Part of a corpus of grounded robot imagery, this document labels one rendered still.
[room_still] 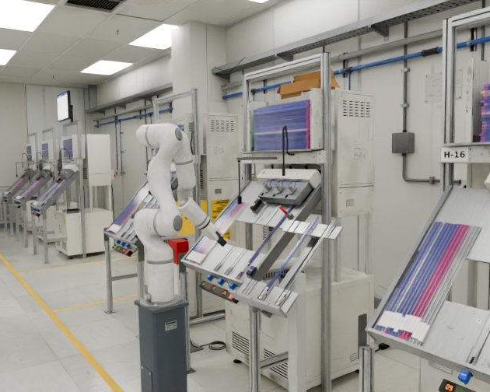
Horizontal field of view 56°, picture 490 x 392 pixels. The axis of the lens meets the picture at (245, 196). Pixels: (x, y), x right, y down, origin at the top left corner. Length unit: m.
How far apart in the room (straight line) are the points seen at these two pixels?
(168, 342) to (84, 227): 4.76
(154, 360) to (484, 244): 1.41
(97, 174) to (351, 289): 4.74
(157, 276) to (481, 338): 1.28
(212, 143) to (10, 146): 7.37
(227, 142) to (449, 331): 2.69
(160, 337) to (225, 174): 2.05
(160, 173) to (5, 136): 8.82
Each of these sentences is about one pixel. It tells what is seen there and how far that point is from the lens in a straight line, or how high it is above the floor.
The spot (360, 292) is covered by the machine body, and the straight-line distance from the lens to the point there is 2.92.
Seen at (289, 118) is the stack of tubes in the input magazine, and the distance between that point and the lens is 2.68.
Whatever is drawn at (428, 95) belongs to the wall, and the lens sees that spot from 3.91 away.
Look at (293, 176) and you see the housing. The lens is 2.66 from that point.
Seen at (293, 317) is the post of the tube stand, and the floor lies 0.61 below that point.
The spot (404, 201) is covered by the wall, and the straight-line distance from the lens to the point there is 4.03.
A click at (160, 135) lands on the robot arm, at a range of 2.06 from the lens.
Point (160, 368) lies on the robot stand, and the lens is 2.20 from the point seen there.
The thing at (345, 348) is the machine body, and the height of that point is 0.22.
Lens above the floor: 1.34
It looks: 5 degrees down
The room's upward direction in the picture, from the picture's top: 1 degrees counter-clockwise
